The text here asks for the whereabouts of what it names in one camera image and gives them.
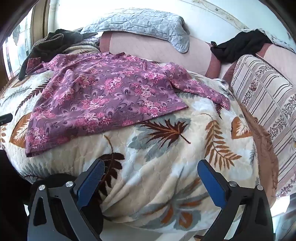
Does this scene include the wooden window frame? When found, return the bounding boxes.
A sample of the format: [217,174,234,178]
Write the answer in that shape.
[0,0,52,84]

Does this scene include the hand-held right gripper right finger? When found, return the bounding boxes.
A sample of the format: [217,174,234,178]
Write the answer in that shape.
[198,159,274,241]

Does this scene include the leaf print blanket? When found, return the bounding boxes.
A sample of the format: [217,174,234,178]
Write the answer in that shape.
[0,44,260,234]

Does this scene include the purple floral shirt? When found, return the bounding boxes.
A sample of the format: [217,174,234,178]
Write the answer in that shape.
[25,52,231,158]

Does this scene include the grey quilted cover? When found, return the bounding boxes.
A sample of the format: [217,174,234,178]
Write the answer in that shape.
[80,10,190,54]

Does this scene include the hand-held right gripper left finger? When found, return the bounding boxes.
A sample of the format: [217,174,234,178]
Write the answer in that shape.
[27,159,105,241]

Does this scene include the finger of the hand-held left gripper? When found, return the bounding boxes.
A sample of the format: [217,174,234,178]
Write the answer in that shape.
[0,113,13,125]

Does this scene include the black garment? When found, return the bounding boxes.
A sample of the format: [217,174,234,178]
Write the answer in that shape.
[210,30,272,63]

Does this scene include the dark brown fuzzy garment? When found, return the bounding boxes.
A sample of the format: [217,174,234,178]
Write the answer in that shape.
[18,29,97,80]

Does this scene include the pink quilted sofa backrest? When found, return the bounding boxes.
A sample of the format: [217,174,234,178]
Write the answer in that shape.
[99,31,296,79]

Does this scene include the striped floral cushion cover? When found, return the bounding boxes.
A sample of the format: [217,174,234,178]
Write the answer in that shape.
[231,54,296,198]

